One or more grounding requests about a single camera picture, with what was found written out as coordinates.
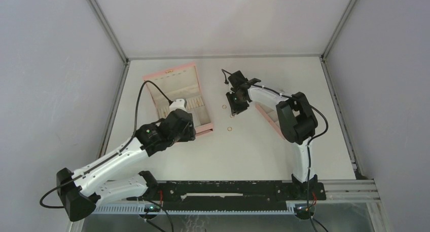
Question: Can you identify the pink jewelry box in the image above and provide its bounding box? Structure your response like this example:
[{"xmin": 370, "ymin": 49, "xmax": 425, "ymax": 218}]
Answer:
[{"xmin": 143, "ymin": 63, "xmax": 213, "ymax": 136}]

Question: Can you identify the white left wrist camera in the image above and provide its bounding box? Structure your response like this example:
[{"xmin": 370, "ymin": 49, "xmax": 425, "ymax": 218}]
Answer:
[{"xmin": 169, "ymin": 98, "xmax": 187, "ymax": 112}]

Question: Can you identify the pink jewelry drawer tray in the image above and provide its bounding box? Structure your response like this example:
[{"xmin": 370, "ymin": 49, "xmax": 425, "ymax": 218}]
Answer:
[{"xmin": 255, "ymin": 102, "xmax": 285, "ymax": 140}]

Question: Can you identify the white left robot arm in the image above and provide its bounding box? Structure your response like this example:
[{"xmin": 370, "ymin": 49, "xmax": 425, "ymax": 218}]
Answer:
[{"xmin": 56, "ymin": 109, "xmax": 196, "ymax": 222}]

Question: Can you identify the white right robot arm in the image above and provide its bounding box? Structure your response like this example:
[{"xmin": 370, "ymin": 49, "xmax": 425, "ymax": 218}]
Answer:
[{"xmin": 222, "ymin": 69, "xmax": 318, "ymax": 200}]

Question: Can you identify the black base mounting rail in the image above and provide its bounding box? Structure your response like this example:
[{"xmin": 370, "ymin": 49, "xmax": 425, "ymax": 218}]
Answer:
[{"xmin": 129, "ymin": 171, "xmax": 327, "ymax": 212}]

